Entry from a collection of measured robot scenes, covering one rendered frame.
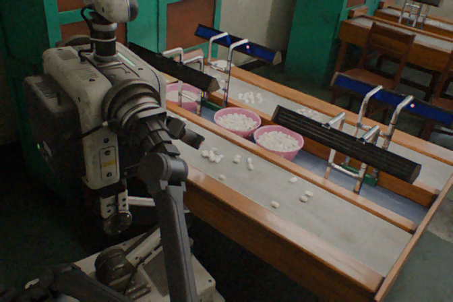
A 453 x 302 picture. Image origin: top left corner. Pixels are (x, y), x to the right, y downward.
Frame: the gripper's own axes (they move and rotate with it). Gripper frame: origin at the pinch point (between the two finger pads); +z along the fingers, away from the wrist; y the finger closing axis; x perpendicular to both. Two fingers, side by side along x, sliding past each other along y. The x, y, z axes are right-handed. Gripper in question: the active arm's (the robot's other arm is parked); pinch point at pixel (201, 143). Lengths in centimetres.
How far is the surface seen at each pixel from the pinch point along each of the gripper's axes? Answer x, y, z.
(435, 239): -16, -102, 154
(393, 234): -5, -89, 23
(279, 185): 0.1, -37.1, 18.2
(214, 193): 16.2, -20.8, -5.1
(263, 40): -138, 149, 255
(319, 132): -27, -49, -3
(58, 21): -20, 87, -32
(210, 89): -24.9, 8.7, -1.5
